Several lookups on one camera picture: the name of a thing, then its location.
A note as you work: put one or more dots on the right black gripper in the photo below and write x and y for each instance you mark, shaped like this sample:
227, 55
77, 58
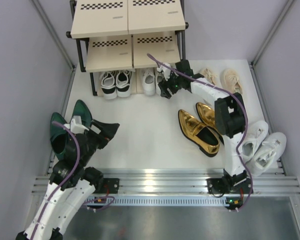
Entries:
164, 85

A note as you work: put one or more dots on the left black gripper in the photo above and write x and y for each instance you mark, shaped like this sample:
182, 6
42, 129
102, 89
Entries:
108, 130

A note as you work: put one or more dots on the white sneaker one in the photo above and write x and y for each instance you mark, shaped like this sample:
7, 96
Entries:
147, 76
158, 77

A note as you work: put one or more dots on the green pointed shoe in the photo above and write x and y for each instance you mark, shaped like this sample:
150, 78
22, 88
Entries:
81, 109
59, 137

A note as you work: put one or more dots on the black white sneaker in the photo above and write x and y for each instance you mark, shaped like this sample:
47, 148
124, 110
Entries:
123, 83
108, 84

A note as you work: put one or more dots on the gold loafer one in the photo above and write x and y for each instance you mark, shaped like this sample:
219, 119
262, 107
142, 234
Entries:
198, 133
206, 114

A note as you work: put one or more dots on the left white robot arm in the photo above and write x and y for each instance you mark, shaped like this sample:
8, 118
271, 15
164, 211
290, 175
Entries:
71, 181

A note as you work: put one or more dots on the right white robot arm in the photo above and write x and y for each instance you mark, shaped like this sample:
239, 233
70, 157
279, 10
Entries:
221, 120

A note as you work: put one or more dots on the beige black-framed shoe shelf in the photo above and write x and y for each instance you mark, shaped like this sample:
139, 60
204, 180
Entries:
114, 35

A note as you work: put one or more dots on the beige sneaker left one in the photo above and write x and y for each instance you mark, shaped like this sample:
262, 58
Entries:
210, 75

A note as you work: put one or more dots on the beige sneaker one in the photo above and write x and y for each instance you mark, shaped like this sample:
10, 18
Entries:
210, 75
230, 81

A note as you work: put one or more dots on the beige sneaker right one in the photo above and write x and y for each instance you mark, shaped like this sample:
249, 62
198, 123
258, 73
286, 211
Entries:
230, 81

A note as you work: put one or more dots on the white chunky sneaker left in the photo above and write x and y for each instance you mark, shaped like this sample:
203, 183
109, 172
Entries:
256, 133

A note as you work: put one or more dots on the white chunky sneaker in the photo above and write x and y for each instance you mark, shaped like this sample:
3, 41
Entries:
256, 133
270, 150

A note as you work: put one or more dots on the white chunky sneaker right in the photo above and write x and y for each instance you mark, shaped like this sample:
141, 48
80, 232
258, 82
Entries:
270, 150

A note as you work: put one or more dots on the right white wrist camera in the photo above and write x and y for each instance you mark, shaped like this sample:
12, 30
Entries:
165, 70

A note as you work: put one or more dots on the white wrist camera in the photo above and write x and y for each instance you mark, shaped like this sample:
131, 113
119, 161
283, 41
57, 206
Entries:
165, 70
76, 125

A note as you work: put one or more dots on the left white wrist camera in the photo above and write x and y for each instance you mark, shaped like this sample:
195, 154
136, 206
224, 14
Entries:
76, 125

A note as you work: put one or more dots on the perforated grey cable duct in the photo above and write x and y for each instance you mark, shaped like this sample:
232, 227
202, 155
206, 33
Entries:
165, 201

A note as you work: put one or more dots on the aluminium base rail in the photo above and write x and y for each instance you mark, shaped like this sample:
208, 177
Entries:
193, 182

